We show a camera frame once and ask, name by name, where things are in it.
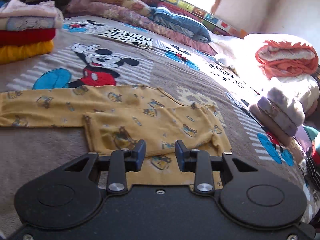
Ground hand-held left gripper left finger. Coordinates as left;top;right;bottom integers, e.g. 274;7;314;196
64;139;147;194

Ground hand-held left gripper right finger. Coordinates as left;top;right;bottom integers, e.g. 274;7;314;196
174;139;258;194

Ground yellow printed garment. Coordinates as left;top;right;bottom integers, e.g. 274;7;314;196
0;84;233;191

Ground stack of colourful folded clothes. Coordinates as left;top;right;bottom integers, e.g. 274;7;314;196
299;126;320;183

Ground purple-edged folded blanket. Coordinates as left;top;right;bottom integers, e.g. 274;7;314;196
257;96;299;137

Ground cartoon printed blanket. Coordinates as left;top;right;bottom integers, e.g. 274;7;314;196
0;15;318;230

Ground white plush toy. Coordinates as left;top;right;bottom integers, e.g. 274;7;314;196
215;54;237;68

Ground lilac cloth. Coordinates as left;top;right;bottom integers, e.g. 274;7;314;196
292;126;317;155

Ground blue quilted pillow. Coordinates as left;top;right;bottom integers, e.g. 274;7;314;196
151;6;212;43

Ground white quilt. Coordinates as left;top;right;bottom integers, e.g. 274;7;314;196
210;34;320;118

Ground orange rolled quilt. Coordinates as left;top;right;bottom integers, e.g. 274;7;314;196
255;40;319;80

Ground purple floral pillow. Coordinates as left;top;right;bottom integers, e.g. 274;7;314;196
65;0;160;30

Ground maroon striped cloth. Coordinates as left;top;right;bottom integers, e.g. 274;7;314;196
156;1;198;15

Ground orange floral pillow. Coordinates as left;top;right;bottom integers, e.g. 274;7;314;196
94;0;155;18

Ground yellow folded garment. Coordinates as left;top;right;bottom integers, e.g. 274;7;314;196
0;40;55;65

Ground red folded garment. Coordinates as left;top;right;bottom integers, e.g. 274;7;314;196
0;28;57;47

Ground grey-blue printed folded garment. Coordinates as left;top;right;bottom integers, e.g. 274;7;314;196
0;15;63;32

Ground pink folded garment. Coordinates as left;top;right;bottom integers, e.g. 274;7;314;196
0;0;63;19

